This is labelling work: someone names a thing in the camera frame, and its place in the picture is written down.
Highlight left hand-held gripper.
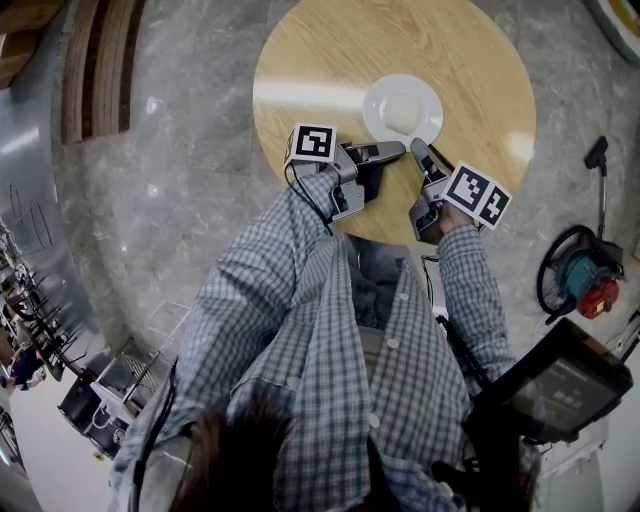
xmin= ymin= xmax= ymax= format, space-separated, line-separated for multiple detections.
xmin=283 ymin=123 xmax=408 ymax=224

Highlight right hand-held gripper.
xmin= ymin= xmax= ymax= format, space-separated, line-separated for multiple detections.
xmin=408 ymin=138 xmax=514 ymax=246

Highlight pale food block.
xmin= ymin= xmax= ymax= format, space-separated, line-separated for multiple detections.
xmin=382 ymin=96 xmax=424 ymax=134

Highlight white round plate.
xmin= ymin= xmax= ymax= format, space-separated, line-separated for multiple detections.
xmin=361 ymin=73 xmax=445 ymax=146

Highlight person's left forearm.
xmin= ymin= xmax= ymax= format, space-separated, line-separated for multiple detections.
xmin=194 ymin=172 xmax=341 ymax=341

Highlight person's right forearm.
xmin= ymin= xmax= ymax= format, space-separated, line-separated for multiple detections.
xmin=435 ymin=223 xmax=516 ymax=371

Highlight round wooden table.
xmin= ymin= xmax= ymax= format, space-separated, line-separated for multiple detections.
xmin=252 ymin=0 xmax=537 ymax=247

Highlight person's right hand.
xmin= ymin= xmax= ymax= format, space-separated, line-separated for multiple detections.
xmin=435 ymin=197 xmax=475 ymax=245

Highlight person's legs in jeans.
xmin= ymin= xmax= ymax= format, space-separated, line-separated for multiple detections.
xmin=347 ymin=237 xmax=409 ymax=331

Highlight vacuum wand with black nozzle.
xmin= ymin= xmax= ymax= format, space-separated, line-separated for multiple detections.
xmin=584 ymin=135 xmax=611 ymax=241

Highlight teal and red vacuum cleaner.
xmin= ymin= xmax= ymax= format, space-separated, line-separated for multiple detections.
xmin=562 ymin=239 xmax=626 ymax=320

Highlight person's torso in plaid shirt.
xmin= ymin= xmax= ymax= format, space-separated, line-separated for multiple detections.
xmin=107 ymin=234 xmax=544 ymax=512

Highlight white and yellow pet bed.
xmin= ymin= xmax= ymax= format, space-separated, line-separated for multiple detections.
xmin=582 ymin=0 xmax=640 ymax=64

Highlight black screen device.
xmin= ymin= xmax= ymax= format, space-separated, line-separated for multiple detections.
xmin=462 ymin=317 xmax=635 ymax=444

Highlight dark wooden slatted bench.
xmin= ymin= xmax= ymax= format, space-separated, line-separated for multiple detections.
xmin=60 ymin=0 xmax=146 ymax=146

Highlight white cabinet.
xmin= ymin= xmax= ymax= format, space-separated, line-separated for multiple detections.
xmin=537 ymin=414 xmax=614 ymax=481

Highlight group of black chairs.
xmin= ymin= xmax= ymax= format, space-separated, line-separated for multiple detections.
xmin=0 ymin=219 xmax=84 ymax=381

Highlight light wooden stepped boxes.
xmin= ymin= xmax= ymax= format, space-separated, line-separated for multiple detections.
xmin=0 ymin=0 xmax=66 ymax=91

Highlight black box with white print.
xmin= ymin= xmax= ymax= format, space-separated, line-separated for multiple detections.
xmin=57 ymin=369 xmax=134 ymax=459

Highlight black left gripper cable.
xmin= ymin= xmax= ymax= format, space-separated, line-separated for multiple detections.
xmin=283 ymin=162 xmax=335 ymax=237

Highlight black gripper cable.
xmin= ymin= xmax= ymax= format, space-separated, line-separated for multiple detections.
xmin=420 ymin=254 xmax=494 ymax=396
xmin=283 ymin=162 xmax=335 ymax=237

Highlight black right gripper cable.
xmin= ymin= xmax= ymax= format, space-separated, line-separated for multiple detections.
xmin=420 ymin=254 xmax=494 ymax=396

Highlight metal wire rack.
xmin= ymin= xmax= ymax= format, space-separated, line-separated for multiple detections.
xmin=107 ymin=339 xmax=166 ymax=401

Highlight black rig mount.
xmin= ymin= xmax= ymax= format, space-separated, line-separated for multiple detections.
xmin=429 ymin=434 xmax=536 ymax=512

